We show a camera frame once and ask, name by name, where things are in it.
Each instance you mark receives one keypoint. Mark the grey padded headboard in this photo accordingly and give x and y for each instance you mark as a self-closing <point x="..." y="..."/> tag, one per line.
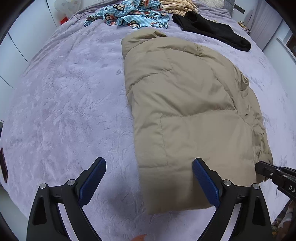
<point x="230" y="6"/>

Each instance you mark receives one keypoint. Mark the grey curtain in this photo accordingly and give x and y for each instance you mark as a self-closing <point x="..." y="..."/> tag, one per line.
<point x="263" y="23"/>

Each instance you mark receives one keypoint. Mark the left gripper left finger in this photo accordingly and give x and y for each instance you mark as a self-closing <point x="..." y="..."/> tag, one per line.
<point x="88" y="181"/>

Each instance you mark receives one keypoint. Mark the blue monkey print pajamas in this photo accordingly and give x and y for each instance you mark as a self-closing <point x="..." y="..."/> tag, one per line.
<point x="136" y="14"/>

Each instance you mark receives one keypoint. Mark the white wardrobe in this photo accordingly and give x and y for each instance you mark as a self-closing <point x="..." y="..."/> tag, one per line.
<point x="24" y="39"/>

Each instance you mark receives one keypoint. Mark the lavender fleece bed blanket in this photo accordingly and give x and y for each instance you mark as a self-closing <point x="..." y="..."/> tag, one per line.
<point x="70" y="107"/>

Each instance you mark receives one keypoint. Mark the tan striped fluffy garment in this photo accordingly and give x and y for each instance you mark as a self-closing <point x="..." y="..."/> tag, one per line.
<point x="179" y="7"/>

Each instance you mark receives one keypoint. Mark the black garment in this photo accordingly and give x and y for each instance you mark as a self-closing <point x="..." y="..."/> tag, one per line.
<point x="195" y="23"/>

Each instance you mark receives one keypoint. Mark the beige puffer jacket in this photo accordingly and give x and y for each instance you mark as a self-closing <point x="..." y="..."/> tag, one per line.
<point x="189" y="101"/>

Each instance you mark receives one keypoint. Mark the person's fingertip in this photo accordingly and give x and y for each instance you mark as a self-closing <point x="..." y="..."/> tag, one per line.
<point x="139" y="238"/>

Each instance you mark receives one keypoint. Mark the white round plush pillow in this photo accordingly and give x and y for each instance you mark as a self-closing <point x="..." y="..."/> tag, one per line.
<point x="214" y="3"/>

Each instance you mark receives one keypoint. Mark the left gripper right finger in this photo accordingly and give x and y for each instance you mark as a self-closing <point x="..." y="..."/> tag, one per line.
<point x="209" y="181"/>

